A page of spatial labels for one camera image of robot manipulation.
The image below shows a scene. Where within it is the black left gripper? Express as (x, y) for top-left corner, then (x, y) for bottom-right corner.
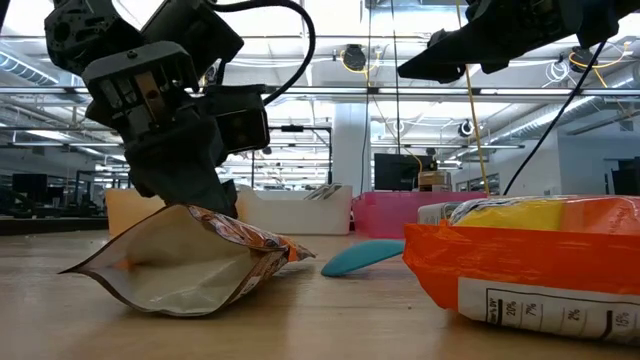
(81, 40), (239, 219)

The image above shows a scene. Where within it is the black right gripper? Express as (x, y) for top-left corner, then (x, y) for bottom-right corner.
(396, 0), (584, 85)

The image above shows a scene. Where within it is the brown orange candy pouch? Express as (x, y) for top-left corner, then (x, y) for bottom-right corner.
(58, 202), (317, 318)

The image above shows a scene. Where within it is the gold lid spice jar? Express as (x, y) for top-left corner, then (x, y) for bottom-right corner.
(418, 169), (454, 193)

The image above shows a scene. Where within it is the silver metal spoon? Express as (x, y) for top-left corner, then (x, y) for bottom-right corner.
(319, 182), (347, 199)

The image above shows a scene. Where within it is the orange plastic bin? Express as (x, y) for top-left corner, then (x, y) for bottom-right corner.
(103, 187), (169, 236)

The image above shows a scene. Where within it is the white plastic bin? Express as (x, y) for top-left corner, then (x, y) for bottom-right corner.
(233, 183), (354, 237)

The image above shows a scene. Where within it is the black monitor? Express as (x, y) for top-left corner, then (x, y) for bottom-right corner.
(373, 152), (440, 193)

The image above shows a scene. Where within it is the white label spice jar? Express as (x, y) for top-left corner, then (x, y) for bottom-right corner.
(416, 201), (464, 226)

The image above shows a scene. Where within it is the pink plastic bin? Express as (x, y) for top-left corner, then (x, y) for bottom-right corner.
(352, 190), (484, 240)

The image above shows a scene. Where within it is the teal silicone spoon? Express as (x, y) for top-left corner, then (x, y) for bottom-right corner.
(320, 238), (407, 279)

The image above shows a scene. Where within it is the orange ramen noodle packet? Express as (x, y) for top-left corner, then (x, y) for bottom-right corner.
(402, 194), (640, 347)

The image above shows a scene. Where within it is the yellow cable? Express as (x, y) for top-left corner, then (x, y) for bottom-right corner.
(457, 0), (491, 197)

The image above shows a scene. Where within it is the black metal camera stand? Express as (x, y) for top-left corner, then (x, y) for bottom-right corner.
(251, 124), (334, 187)

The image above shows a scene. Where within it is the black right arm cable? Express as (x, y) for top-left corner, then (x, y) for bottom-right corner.
(502, 39), (609, 197)

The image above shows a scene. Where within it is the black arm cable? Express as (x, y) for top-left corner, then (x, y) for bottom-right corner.
(207, 0), (318, 107)
(502, 39), (609, 197)

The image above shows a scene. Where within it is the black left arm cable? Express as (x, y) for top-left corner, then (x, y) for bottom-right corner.
(207, 0), (318, 107)

